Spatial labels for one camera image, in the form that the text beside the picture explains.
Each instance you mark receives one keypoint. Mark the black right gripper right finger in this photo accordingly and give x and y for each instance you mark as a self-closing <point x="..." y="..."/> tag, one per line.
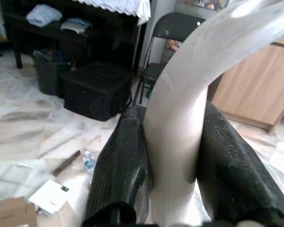
<point x="232" y="177"/>

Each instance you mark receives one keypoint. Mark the brown cardboard box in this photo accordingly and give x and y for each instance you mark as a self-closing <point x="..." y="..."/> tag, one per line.
<point x="9" y="212"/>

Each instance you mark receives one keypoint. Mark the black wooden table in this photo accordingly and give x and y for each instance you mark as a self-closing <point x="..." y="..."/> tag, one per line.
<point x="97" y="30"/>

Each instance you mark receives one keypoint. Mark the black folding chair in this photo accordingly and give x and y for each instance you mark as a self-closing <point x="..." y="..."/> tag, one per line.
<point x="175" y="26"/>

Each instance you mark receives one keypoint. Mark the black fabric case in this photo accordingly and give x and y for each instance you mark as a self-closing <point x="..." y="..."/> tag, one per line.
<point x="97" y="92"/>

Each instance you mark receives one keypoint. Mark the light blue folded cloth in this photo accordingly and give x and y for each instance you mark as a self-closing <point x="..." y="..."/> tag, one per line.
<point x="43" y="14"/>

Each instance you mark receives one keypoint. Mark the light wooden cabinet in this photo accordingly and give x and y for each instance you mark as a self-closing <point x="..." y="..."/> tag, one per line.
<point x="262" y="82"/>

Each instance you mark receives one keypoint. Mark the brown cardboard tube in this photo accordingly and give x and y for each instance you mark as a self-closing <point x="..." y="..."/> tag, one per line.
<point x="66" y="163"/>

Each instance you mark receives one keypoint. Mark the white lace tablecloth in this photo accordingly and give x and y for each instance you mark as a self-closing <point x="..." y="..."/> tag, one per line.
<point x="132" y="9"/>

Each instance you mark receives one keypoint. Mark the clear plastic water bottle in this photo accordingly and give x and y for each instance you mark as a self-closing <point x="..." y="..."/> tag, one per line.
<point x="88" y="162"/>

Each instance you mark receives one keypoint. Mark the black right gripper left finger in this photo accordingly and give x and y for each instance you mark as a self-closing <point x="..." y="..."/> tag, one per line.
<point x="118" y="170"/>

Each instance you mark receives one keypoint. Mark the dark plastic bin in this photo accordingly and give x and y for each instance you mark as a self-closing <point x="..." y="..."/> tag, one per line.
<point x="48" y="75"/>

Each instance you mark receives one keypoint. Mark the white and blue folded garment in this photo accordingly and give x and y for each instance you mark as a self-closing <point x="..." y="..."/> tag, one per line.
<point x="75" y="25"/>

